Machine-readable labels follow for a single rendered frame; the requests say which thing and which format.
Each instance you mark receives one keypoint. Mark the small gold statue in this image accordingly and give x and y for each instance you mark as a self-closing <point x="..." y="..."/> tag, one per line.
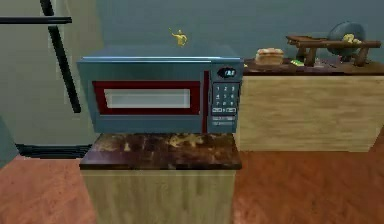
<point x="180" y="37"/>

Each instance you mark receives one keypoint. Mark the grey round pan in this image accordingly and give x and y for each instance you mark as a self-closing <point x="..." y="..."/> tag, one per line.
<point x="345" y="38"/>

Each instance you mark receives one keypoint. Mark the blue microwave oven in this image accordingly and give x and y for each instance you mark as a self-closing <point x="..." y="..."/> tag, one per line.
<point x="150" y="96"/>

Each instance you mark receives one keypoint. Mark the loaf of bread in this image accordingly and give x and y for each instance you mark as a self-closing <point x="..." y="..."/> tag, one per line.
<point x="269" y="56"/>

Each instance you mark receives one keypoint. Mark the wooden cabinet with marble top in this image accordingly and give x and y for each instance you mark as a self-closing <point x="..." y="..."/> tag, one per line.
<point x="160" y="180"/>

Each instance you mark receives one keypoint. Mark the brown wooden rack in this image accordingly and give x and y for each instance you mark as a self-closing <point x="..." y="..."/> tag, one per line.
<point x="328" y="46"/>

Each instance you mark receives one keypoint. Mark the long wooden counter cabinet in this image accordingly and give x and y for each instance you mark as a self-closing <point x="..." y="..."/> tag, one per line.
<point x="310" y="110"/>

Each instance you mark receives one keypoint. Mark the grey fridge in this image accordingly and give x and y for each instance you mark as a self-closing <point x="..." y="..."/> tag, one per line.
<point x="30" y="83"/>

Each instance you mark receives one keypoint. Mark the small green item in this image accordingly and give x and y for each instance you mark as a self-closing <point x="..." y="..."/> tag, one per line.
<point x="296" y="62"/>

